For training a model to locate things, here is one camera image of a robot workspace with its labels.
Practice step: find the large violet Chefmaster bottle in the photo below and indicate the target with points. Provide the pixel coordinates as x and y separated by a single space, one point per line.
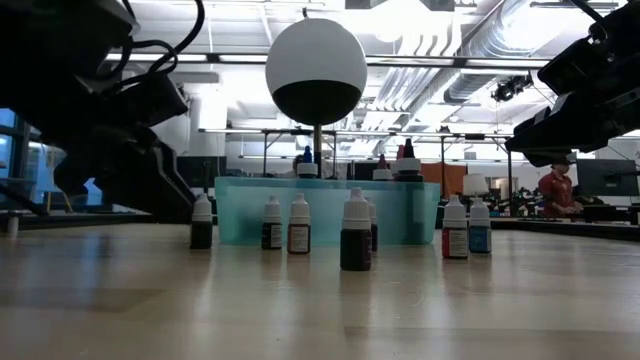
382 174

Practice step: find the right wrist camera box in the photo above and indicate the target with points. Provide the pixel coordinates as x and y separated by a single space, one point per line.
575 67

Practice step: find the wide black computer monitor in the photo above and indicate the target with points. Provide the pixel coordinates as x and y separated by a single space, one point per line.
607 177

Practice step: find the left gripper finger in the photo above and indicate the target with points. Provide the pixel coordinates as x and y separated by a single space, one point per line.
150 185

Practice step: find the long ceiling light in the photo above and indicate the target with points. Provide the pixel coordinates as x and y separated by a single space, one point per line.
235 58

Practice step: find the small dark white-label dropper bottle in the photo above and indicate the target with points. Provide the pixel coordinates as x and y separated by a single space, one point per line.
271 235

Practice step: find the large window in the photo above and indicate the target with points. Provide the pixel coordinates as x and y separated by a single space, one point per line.
45 170

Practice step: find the small red dropper bottle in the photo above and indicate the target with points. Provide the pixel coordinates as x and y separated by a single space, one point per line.
455 245

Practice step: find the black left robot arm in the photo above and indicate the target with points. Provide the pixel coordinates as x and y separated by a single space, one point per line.
50 40

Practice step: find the small orange-label dropper bottle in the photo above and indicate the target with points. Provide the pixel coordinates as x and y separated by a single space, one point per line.
299 240

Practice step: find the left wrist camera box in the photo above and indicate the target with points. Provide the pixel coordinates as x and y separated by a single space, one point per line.
152 102

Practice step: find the white globe lamp black stand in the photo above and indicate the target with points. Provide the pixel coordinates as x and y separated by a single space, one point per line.
315 50

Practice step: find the silver ventilation duct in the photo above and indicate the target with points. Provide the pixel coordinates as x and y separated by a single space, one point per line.
465 87

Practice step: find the teal translucent plastic bin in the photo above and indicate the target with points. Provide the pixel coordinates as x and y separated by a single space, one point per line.
325 215

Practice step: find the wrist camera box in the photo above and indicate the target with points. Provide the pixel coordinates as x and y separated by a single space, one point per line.
152 102
575 67

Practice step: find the small blue dropper bottle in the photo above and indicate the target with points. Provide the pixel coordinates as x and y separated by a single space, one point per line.
480 240

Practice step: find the person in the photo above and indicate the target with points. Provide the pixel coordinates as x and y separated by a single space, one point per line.
557 192

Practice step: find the black aluminium rig frame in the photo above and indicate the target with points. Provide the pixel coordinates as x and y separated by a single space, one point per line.
575 227

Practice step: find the white lampshade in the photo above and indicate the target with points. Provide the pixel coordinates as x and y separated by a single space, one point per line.
475 184

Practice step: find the small maroon dropper bottle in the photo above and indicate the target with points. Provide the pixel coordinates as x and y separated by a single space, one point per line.
356 250

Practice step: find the small grey post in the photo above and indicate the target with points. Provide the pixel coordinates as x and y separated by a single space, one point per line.
12 225

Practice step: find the large black Chefmaster bottle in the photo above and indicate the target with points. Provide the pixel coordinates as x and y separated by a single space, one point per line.
409 165

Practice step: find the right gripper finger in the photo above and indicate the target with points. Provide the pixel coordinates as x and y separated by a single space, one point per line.
549 160
565 130

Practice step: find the orange partition panel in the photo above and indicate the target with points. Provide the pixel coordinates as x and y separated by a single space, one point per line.
450 175

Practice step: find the black ceiling spotlight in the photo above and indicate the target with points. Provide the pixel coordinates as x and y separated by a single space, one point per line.
510 89

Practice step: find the large pink Chefmaster bottle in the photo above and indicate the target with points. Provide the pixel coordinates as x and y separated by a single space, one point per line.
400 152

